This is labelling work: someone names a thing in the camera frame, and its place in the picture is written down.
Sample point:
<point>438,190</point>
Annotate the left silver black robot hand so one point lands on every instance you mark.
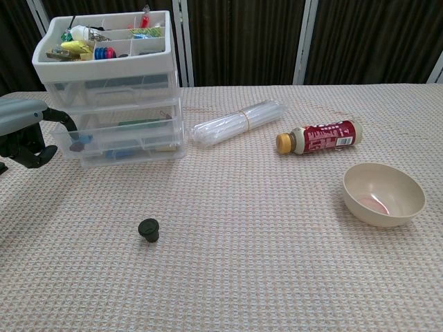
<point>20,115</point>

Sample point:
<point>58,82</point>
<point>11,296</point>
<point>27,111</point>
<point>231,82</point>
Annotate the small black round knob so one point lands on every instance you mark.
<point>149,230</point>

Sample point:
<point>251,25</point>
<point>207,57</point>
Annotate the blue object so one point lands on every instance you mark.
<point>121,154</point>

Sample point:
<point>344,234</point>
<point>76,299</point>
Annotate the clear plastic drawer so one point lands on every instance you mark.
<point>131,159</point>

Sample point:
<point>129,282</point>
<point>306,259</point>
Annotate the colourful snack packet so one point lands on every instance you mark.
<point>60,53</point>

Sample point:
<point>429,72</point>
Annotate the green candy wrapper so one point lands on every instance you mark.
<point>67,35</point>

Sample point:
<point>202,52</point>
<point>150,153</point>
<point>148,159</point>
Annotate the stack of coloured discs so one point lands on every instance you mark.
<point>105,53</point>

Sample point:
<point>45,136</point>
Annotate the black white round button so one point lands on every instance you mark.
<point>123,55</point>

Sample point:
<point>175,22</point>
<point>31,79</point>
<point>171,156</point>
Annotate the yellow eraser block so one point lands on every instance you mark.
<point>164,149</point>

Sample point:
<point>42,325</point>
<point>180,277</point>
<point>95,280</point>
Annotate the blue yellow packet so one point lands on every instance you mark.
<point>147,32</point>

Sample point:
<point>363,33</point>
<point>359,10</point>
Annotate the red white sachet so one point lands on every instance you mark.
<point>146,17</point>

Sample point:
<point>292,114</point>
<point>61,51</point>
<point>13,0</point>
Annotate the bundle of clear tubes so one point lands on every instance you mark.
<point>239,122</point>

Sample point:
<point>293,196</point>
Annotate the beige woven tablecloth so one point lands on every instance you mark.
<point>221,242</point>

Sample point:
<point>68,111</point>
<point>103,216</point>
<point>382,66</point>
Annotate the red label coffee bottle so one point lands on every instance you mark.
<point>322,136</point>

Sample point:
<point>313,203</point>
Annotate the beige bowl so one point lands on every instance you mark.
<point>380,200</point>

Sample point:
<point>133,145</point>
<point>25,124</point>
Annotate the white drawer organizer with trinkets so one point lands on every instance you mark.
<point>104,71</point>

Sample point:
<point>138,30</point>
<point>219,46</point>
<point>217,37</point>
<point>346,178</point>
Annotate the grey metal partition post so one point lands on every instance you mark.
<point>436,69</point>
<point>304,41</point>
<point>36,12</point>
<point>183,45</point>

